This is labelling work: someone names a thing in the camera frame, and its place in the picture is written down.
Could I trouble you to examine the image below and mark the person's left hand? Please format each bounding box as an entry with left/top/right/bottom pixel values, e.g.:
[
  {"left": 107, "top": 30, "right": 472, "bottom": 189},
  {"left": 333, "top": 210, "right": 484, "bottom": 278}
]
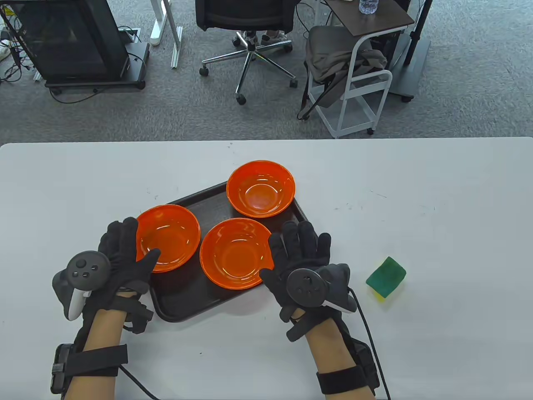
[{"left": 83, "top": 217, "right": 162, "bottom": 312}]

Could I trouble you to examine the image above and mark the person's right hand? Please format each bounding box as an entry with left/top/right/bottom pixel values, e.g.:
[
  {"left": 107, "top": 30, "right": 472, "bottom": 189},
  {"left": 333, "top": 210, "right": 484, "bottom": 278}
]
[{"left": 260, "top": 221, "right": 334, "bottom": 341}]

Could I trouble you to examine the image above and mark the orange plastic bowl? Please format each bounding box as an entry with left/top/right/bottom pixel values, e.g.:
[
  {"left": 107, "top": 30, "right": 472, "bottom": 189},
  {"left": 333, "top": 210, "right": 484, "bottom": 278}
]
[
  {"left": 136, "top": 204, "right": 201, "bottom": 273},
  {"left": 226, "top": 160, "right": 296, "bottom": 219},
  {"left": 199, "top": 218, "right": 275, "bottom": 290}
]

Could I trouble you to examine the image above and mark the green and yellow sponge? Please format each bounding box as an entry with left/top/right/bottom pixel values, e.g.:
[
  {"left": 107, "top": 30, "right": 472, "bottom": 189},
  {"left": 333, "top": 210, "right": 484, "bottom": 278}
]
[{"left": 366, "top": 256, "right": 406, "bottom": 303}]

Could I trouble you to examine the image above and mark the dark brown serving tray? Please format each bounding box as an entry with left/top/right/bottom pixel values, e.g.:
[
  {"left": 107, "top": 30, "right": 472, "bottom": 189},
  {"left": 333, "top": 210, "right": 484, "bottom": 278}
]
[{"left": 132, "top": 181, "right": 311, "bottom": 323}]

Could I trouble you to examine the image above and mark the grey jacket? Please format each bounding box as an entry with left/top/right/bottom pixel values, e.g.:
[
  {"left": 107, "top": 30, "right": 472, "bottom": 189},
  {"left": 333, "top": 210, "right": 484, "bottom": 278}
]
[{"left": 305, "top": 26, "right": 389, "bottom": 109}]

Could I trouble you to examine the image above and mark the black display stand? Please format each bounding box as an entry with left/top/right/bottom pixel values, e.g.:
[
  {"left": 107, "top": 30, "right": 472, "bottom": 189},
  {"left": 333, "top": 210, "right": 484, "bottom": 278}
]
[{"left": 0, "top": 0, "right": 150, "bottom": 92}]

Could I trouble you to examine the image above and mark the white cart with brown top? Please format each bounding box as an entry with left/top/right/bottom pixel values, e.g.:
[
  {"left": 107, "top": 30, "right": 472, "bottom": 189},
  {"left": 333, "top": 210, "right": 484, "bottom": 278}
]
[{"left": 306, "top": 0, "right": 416, "bottom": 139}]

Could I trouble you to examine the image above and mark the black office chair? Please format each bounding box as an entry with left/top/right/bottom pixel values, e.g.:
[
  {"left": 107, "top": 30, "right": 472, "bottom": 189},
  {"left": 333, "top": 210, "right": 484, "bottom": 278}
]
[{"left": 195, "top": 0, "right": 298, "bottom": 105}]

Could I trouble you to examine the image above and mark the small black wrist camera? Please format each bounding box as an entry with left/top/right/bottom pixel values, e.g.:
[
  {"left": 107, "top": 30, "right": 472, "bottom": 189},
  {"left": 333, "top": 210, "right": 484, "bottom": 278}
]
[{"left": 124, "top": 303, "right": 154, "bottom": 334}]

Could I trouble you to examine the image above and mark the black forearm strap unit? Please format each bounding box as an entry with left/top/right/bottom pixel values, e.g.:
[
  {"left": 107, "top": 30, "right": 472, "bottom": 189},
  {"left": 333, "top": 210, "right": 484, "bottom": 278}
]
[
  {"left": 51, "top": 343, "right": 129, "bottom": 394},
  {"left": 316, "top": 338, "right": 381, "bottom": 396}
]

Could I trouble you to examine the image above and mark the black glove cable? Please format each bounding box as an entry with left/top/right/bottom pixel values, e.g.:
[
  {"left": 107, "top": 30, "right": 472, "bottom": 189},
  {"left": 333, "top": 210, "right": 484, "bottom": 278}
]
[
  {"left": 119, "top": 365, "right": 161, "bottom": 400},
  {"left": 348, "top": 287, "right": 391, "bottom": 400}
]

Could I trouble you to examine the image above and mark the tangle of black cables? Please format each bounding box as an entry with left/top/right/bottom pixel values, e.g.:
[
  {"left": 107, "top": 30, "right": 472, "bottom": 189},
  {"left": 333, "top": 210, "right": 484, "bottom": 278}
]
[{"left": 0, "top": 25, "right": 25, "bottom": 84}]

